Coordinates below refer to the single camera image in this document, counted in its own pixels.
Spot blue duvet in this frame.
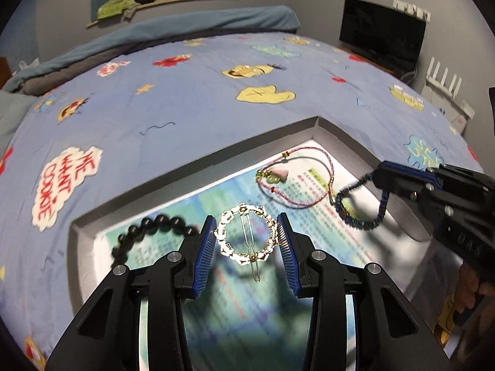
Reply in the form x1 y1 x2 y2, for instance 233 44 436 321
4 6 302 95

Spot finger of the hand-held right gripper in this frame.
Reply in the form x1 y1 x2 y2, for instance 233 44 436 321
379 161 438 183
372 169 431 203

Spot person's right hand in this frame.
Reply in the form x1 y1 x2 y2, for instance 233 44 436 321
458 259 484 314

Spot green cloth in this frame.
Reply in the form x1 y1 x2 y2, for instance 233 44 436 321
97 0 142 20

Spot grey cardboard tray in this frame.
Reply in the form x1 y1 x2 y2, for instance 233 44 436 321
70 115 461 371

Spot blue bead bracelet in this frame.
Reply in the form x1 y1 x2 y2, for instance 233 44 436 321
333 174 389 232

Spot black television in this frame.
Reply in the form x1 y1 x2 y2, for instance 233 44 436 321
339 0 427 66

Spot black bead bracelet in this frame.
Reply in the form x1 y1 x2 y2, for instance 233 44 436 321
110 214 200 269

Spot blue cartoon printed bedsheet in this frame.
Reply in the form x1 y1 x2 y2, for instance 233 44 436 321
0 33 484 371

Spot pink cord bracelet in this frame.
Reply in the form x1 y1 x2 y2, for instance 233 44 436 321
254 150 337 206

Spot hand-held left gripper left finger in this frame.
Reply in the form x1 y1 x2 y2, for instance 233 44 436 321
44 215 217 371

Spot white wall hooks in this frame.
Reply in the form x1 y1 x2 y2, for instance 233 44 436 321
393 0 432 22

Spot printed paper sheet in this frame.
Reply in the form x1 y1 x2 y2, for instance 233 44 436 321
104 158 426 371

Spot wooden window sill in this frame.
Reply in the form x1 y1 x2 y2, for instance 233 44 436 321
86 0 237 28

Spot blue pillow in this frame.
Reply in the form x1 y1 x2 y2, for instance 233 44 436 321
0 91 35 151

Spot white router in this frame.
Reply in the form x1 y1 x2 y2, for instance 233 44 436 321
421 57 476 120

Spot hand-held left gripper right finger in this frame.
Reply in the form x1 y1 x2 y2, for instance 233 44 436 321
276 212 453 371

